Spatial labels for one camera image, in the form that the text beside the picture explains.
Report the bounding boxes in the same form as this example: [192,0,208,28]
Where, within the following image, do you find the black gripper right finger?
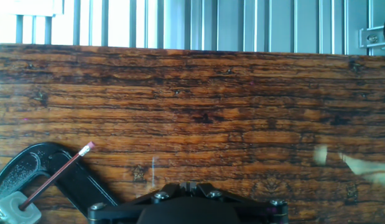
[188,182,289,224]

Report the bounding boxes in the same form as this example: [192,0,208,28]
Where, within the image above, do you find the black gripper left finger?
[87,182,189,224]

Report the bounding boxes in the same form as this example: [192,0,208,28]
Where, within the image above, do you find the red pencil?
[18,141,96,212]

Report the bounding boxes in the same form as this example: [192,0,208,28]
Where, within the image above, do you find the black C-clamp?
[0,142,120,218]

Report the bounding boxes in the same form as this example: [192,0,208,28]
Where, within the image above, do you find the brown wooden board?
[0,43,385,224]

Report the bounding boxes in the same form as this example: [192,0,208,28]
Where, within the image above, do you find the printed paper sheet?
[0,0,65,17]

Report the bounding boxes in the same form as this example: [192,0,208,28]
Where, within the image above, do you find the aluminium frame post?
[358,0,385,57]

